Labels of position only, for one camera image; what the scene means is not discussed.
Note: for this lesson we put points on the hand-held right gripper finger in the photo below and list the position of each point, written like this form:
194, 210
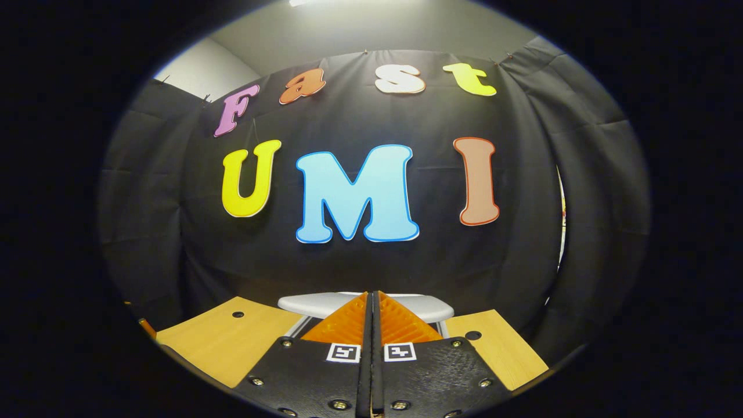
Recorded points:
378, 383
365, 383

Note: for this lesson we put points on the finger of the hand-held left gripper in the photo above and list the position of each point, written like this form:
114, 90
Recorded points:
147, 328

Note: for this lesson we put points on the white desktop garbage bin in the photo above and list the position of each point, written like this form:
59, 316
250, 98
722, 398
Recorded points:
313, 305

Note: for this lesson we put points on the wooden desktop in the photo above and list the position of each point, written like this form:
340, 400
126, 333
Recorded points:
220, 342

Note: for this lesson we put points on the black backdrop cloth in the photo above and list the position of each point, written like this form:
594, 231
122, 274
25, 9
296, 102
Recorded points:
348, 267

